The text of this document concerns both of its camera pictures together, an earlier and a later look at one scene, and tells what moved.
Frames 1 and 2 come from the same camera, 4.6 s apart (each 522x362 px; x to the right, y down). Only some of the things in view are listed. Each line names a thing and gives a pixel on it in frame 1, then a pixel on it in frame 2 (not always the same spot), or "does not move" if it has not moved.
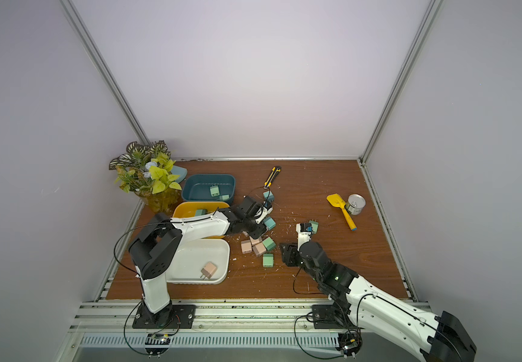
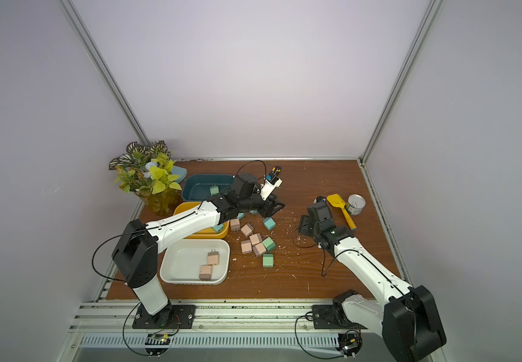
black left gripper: [260, 231] → [268, 208]
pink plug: [259, 249] does not move
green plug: [214, 191] does not move
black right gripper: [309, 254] → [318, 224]
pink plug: [246, 246] does not move
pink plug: [208, 270] does not move
